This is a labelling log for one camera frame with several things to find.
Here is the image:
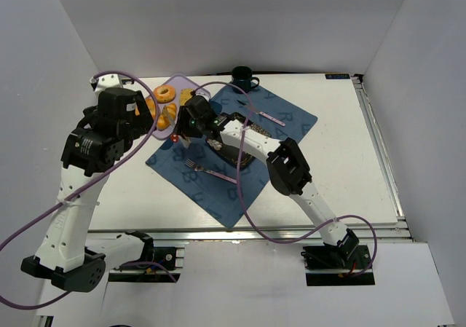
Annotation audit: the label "long bread roll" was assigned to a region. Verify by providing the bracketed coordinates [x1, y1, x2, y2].
[157, 103, 178, 130]

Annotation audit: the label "metal tongs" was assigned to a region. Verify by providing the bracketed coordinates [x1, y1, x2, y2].
[162, 107, 191, 149]

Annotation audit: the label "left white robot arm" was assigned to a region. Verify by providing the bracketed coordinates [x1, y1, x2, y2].
[21, 87, 154, 292]

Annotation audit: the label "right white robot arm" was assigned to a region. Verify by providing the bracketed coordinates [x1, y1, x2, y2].
[174, 95, 359, 268]

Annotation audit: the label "toast slice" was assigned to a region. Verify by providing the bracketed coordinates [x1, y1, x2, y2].
[179, 88, 196, 106]

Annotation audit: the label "lavender tray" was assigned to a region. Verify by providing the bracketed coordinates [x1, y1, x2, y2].
[146, 74, 211, 141]

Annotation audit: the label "glazed bagel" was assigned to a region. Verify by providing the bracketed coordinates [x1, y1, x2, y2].
[153, 84, 176, 103]

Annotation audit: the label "croissant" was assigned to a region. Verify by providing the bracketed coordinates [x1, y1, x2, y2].
[135, 98, 157, 119]

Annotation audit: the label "black floral square plate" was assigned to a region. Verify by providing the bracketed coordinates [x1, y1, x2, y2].
[205, 112, 272, 170]

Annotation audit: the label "dark green mug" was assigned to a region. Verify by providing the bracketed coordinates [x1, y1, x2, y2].
[232, 66, 260, 94]

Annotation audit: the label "blue letter placemat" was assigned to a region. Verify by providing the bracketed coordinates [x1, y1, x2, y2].
[146, 86, 317, 228]

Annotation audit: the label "right table label sticker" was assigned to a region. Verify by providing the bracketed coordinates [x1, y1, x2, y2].
[325, 73, 351, 80]

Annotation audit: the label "pink handled fork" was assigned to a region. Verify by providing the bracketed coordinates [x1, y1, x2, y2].
[185, 159, 237, 184]

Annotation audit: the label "pink handled knife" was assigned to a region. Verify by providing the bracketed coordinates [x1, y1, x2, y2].
[237, 100, 285, 127]

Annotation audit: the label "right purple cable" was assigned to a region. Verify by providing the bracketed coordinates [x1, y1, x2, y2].
[194, 82, 378, 277]

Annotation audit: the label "purple cable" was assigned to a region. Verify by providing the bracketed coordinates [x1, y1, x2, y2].
[0, 71, 159, 310]
[194, 82, 378, 277]

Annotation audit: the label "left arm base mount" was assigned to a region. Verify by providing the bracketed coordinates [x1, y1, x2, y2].
[108, 230, 184, 283]

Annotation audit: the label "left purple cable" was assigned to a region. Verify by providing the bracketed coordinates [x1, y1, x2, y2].
[0, 71, 159, 310]

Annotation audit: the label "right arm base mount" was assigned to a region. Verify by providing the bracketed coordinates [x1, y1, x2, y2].
[301, 245, 376, 287]

